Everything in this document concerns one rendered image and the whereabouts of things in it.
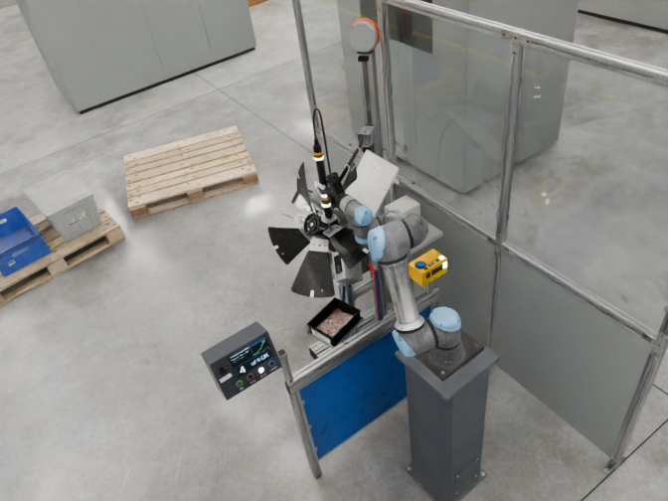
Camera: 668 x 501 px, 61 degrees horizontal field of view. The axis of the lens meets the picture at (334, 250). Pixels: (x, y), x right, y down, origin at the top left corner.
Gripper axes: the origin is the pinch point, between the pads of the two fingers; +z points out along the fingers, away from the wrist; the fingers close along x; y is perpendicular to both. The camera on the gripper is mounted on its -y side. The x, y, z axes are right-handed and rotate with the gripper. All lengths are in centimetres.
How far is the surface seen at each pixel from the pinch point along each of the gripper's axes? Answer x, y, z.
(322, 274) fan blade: -11.8, 46.7, -8.3
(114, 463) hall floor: -144, 149, 40
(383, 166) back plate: 41.2, 15.6, 7.0
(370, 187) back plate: 33.1, 25.2, 8.5
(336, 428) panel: -37, 120, -40
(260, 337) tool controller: -61, 24, -43
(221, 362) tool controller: -79, 25, -43
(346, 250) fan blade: -2.7, 28.6, -19.2
